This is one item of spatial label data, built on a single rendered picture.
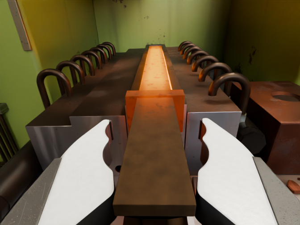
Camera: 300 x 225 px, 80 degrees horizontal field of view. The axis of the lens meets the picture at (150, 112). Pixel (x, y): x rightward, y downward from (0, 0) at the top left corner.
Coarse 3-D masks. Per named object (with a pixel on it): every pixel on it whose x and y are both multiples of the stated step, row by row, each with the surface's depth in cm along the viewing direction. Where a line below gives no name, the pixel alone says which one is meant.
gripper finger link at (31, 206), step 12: (48, 168) 9; (36, 180) 8; (48, 180) 8; (36, 192) 7; (48, 192) 7; (24, 204) 7; (36, 204) 7; (12, 216) 7; (24, 216) 6; (36, 216) 6
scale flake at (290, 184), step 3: (288, 180) 18; (291, 180) 18; (288, 183) 18; (291, 183) 18; (294, 183) 18; (288, 186) 17; (291, 186) 17; (294, 186) 17; (297, 186) 17; (291, 189) 17; (294, 189) 17; (297, 189) 17; (294, 192) 17; (297, 192) 17
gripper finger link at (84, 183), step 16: (96, 128) 12; (80, 144) 10; (96, 144) 10; (64, 160) 9; (80, 160) 9; (96, 160) 9; (64, 176) 8; (80, 176) 8; (96, 176) 8; (112, 176) 8; (64, 192) 7; (80, 192) 7; (96, 192) 7; (112, 192) 7; (48, 208) 7; (64, 208) 7; (80, 208) 7; (96, 208) 7; (112, 208) 8; (48, 224) 6; (64, 224) 6; (80, 224) 6; (96, 224) 7
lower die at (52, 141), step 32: (128, 64) 35; (192, 64) 32; (64, 96) 24; (96, 96) 20; (192, 96) 19; (224, 96) 19; (32, 128) 17; (64, 128) 17; (128, 128) 17; (192, 128) 17; (224, 128) 17; (192, 160) 18
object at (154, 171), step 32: (160, 64) 26; (128, 96) 14; (160, 96) 14; (160, 128) 10; (128, 160) 8; (160, 160) 8; (128, 192) 6; (160, 192) 6; (192, 192) 6; (128, 224) 8; (160, 224) 6
